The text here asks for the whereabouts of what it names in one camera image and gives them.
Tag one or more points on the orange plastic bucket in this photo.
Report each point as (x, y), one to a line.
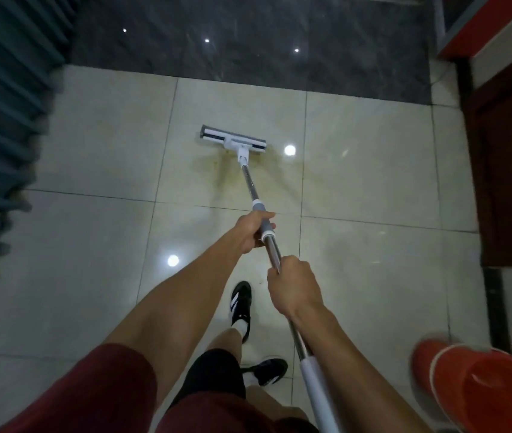
(481, 392)

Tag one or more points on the white mop with metal pole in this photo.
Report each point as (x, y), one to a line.
(249, 180)

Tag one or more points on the person's left thumb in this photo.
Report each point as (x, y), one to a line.
(263, 216)

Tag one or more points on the person's left forearm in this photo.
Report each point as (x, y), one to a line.
(197, 288)

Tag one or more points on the maroon shirt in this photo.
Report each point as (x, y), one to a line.
(89, 392)

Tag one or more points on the red and white counter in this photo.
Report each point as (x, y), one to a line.
(481, 26)

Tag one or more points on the person's left hand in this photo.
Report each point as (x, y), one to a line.
(248, 234)

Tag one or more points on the white sock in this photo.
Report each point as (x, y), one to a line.
(239, 330)
(249, 380)

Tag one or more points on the black sneaker with white stripes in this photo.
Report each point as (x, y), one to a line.
(268, 370)
(241, 306)

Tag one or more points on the person's right hand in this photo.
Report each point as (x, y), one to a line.
(294, 288)

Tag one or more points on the person's right forearm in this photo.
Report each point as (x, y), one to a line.
(355, 369)

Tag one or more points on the person's right fingers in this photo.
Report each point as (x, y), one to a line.
(275, 284)

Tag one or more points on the dark brown wooden door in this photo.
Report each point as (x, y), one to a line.
(508, 175)

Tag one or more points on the black shorts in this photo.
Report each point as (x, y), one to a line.
(213, 376)

